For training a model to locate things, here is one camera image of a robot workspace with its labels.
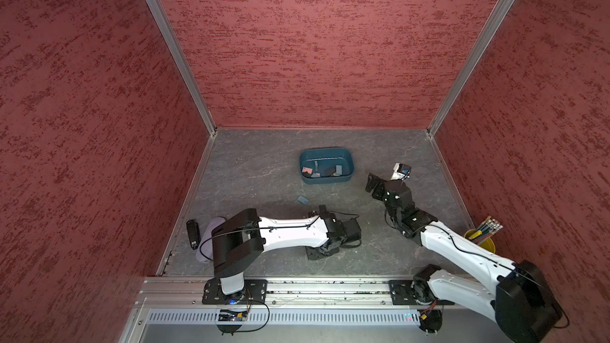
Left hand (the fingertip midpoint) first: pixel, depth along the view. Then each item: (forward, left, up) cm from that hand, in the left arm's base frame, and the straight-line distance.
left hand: (320, 256), depth 79 cm
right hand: (+23, -21, +11) cm, 33 cm away
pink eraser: (+37, +5, -2) cm, 37 cm away
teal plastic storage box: (+44, -1, -3) cm, 44 cm away
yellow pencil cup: (+3, -55, +6) cm, 55 cm away
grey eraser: (+35, -8, +1) cm, 36 cm away
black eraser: (+36, -4, -2) cm, 37 cm away
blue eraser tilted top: (+23, +7, -3) cm, 24 cm away
